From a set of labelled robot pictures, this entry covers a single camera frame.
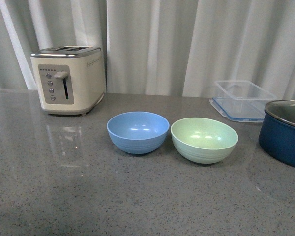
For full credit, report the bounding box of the blue bowl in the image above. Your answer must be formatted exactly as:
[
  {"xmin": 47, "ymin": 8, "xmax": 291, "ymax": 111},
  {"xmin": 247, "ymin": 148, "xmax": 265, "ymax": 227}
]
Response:
[{"xmin": 107, "ymin": 112, "xmax": 170, "ymax": 154}]

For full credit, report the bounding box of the green bowl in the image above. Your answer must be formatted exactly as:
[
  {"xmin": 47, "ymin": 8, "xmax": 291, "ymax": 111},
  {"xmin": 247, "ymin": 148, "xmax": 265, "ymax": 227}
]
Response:
[{"xmin": 171, "ymin": 118, "xmax": 238, "ymax": 164}]

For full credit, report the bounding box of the white curtain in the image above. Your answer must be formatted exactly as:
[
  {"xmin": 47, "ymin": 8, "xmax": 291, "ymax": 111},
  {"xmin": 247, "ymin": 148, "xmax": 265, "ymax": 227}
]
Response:
[{"xmin": 0, "ymin": 0, "xmax": 295, "ymax": 100}]

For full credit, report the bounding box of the cream two-slot toaster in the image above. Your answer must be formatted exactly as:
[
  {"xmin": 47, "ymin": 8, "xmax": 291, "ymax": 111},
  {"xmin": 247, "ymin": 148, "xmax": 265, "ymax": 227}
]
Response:
[{"xmin": 30, "ymin": 46, "xmax": 106, "ymax": 115}]

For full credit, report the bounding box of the clear plastic food container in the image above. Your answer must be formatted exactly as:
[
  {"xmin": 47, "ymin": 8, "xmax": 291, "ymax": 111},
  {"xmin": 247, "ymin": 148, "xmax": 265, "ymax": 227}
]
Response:
[{"xmin": 210, "ymin": 80, "xmax": 276, "ymax": 123}]

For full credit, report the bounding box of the blue cooking pot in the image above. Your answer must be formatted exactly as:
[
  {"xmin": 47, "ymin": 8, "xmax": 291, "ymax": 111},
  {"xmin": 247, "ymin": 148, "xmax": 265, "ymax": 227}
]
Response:
[{"xmin": 259, "ymin": 113, "xmax": 295, "ymax": 167}]

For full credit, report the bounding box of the glass pot lid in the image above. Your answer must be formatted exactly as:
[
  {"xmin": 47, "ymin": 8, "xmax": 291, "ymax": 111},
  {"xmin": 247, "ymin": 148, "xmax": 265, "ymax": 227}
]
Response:
[{"xmin": 265, "ymin": 100, "xmax": 295, "ymax": 127}]

